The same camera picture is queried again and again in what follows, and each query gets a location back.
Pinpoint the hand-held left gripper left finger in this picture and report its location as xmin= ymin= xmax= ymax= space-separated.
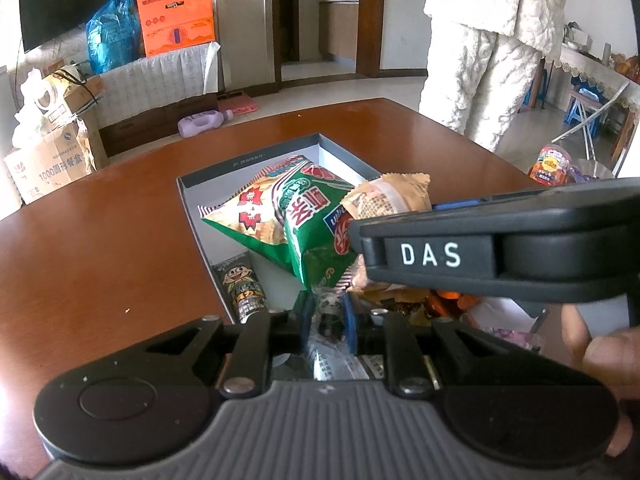
xmin=135 ymin=294 xmax=314 ymax=401

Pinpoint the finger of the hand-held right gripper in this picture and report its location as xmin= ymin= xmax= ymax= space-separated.
xmin=431 ymin=191 xmax=556 ymax=211

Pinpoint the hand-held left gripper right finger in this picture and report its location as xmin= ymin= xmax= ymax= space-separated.
xmin=345 ymin=295 xmax=543 ymax=401

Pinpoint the silver panda snack packet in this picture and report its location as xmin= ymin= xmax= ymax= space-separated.
xmin=272 ymin=287 xmax=386 ymax=383

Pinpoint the brown snack packet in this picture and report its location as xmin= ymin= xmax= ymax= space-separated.
xmin=340 ymin=172 xmax=432 ymax=221

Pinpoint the orange snack packet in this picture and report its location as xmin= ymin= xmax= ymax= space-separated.
xmin=425 ymin=290 xmax=483 ymax=318

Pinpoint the green snack packet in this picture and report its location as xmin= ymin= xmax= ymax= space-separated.
xmin=199 ymin=154 xmax=371 ymax=291

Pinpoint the grey cardboard box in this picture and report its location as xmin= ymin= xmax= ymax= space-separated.
xmin=176 ymin=132 xmax=551 ymax=356

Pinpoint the person's right hand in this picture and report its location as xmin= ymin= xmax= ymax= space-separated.
xmin=560 ymin=304 xmax=640 ymax=461

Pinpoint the golden snack packet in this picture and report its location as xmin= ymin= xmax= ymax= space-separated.
xmin=347 ymin=260 xmax=436 ymax=318

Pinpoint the black cartoon snack packet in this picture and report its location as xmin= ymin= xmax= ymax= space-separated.
xmin=210 ymin=255 xmax=268 ymax=323

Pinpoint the red snack cup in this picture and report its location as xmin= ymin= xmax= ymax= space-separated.
xmin=530 ymin=144 xmax=575 ymax=188

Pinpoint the clear plastic package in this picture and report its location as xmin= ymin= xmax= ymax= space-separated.
xmin=570 ymin=159 xmax=618 ymax=183

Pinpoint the pink patterned snack packet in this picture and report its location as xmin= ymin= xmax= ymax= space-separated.
xmin=492 ymin=327 xmax=546 ymax=356

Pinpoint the blue stool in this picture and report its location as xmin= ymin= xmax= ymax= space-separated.
xmin=566 ymin=85 xmax=603 ymax=137

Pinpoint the table with lace cloth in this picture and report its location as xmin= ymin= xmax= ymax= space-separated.
xmin=550 ymin=42 xmax=640 ymax=111

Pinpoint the wooden kitchen cabinet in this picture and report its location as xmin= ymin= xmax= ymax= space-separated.
xmin=318 ymin=0 xmax=360 ymax=61

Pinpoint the purple bottle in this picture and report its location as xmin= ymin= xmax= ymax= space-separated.
xmin=177 ymin=110 xmax=235 ymax=138

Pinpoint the pink flat box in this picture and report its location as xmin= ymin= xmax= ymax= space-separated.
xmin=216 ymin=91 xmax=259 ymax=114

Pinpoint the dark wooden tv cabinet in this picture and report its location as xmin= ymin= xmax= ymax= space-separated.
xmin=99 ymin=92 xmax=221 ymax=158

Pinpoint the white cabinet cover cloth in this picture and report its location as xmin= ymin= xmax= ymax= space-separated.
xmin=97 ymin=42 xmax=222 ymax=128

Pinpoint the large printed cardboard box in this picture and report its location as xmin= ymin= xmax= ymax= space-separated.
xmin=4 ymin=120 xmax=98 ymax=206

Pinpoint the small cardboard box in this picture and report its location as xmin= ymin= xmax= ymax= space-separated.
xmin=42 ymin=67 xmax=106 ymax=121

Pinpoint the orange gift box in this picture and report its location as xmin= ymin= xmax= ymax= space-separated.
xmin=136 ymin=0 xmax=217 ymax=58

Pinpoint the white plastic bag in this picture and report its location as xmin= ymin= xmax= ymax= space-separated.
xmin=12 ymin=67 xmax=51 ymax=148

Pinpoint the yellowish tape roll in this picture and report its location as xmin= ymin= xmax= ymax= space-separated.
xmin=32 ymin=75 xmax=66 ymax=116

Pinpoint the blue plastic bag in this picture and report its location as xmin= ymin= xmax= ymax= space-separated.
xmin=86 ymin=0 xmax=143 ymax=75

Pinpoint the black television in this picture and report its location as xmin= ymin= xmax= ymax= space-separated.
xmin=18 ymin=0 xmax=150 ymax=53

